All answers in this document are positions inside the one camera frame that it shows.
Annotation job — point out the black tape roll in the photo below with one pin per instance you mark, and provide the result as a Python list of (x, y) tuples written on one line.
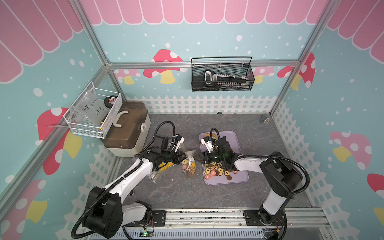
[(110, 101)]

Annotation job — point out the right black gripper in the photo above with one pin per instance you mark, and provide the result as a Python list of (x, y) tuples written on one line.
[(206, 153)]

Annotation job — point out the clear labelled plastic bag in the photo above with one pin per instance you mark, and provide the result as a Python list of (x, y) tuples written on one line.
[(90, 108)]

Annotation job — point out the aluminium front rail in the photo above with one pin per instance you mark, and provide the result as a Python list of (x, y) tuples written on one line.
[(229, 224)]

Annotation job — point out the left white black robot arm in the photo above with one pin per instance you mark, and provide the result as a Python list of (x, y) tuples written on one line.
[(105, 212)]

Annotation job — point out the white wire wall basket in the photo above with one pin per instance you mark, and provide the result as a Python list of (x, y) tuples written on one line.
[(82, 127)]

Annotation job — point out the pile of small ring cookies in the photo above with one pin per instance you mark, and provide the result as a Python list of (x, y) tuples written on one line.
[(216, 171)]

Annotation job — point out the lilac plastic tray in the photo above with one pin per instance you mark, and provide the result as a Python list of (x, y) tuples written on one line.
[(240, 177)]

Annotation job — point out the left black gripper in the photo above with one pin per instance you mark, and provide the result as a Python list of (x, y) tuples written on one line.
[(178, 159)]

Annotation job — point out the black mesh wall basket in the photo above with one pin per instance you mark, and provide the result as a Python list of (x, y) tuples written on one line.
[(238, 66)]

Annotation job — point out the small clear object in corner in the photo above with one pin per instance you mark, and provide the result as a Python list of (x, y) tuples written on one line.
[(264, 119)]

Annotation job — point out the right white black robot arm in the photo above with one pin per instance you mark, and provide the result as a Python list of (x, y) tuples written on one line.
[(286, 177)]

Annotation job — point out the brown lidded storage box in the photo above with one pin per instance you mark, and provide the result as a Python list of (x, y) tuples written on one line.
[(130, 128)]

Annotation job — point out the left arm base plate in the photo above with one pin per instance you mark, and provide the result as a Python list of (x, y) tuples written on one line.
[(156, 218)]

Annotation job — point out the ziploc bag with cookies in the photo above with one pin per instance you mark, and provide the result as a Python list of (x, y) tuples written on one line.
[(189, 164), (158, 171)]

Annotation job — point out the right wrist camera white housing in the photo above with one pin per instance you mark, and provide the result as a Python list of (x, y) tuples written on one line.
[(207, 142)]

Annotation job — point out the socket wrench set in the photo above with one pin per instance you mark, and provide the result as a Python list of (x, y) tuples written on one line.
[(213, 79)]

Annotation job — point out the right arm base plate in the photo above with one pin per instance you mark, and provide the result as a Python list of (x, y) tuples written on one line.
[(261, 217)]

